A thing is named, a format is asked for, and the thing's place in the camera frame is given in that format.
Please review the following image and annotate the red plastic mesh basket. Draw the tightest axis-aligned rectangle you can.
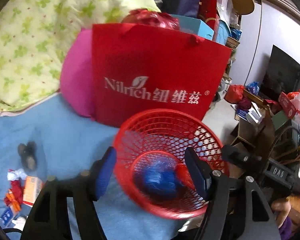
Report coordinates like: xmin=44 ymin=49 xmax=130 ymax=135
xmin=113 ymin=109 xmax=229 ymax=219

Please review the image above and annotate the blue white carton box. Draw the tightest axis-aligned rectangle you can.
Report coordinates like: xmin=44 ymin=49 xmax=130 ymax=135
xmin=0 ymin=176 xmax=44 ymax=228

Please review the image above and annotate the grey black plastic bag wad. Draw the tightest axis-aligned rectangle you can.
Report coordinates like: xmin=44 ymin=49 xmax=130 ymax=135
xmin=18 ymin=141 xmax=37 ymax=172

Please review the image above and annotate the orange plastic wrapper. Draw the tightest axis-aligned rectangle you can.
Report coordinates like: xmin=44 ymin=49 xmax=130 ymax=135
xmin=6 ymin=190 xmax=21 ymax=212

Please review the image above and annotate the white tissue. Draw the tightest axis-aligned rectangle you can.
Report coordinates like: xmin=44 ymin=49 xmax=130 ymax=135
xmin=7 ymin=168 xmax=27 ymax=181

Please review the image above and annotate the light blue blanket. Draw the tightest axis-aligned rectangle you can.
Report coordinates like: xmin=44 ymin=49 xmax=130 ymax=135
xmin=0 ymin=95 xmax=183 ymax=239

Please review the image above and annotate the red plastic bag on floor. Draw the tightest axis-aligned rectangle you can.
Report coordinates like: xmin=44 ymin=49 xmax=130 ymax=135
xmin=224 ymin=85 xmax=244 ymax=104

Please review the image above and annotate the magenta pillow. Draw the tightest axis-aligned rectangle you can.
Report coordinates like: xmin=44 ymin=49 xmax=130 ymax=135
xmin=60 ymin=29 xmax=94 ymax=118

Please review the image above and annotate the red Nilrich shopping bag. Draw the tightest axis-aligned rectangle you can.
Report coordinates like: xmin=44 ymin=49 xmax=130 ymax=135
xmin=91 ymin=23 xmax=231 ymax=127

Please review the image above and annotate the blue plastic storage bin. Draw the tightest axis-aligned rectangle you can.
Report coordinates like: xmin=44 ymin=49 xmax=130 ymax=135
xmin=216 ymin=20 xmax=231 ymax=45

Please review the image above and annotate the light blue shoe box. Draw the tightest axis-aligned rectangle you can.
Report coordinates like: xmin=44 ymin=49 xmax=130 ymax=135
xmin=171 ymin=14 xmax=214 ymax=40

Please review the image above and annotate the green clover quilt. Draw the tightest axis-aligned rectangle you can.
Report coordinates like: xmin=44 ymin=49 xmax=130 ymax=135
xmin=0 ymin=0 xmax=158 ymax=113

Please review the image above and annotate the red crumpled plastic bag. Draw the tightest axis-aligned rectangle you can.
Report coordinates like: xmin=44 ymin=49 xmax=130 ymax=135
xmin=121 ymin=9 xmax=180 ymax=30

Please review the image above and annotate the dark red gift box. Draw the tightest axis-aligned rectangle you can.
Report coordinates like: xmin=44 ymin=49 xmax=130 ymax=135
xmin=197 ymin=0 xmax=220 ymax=41

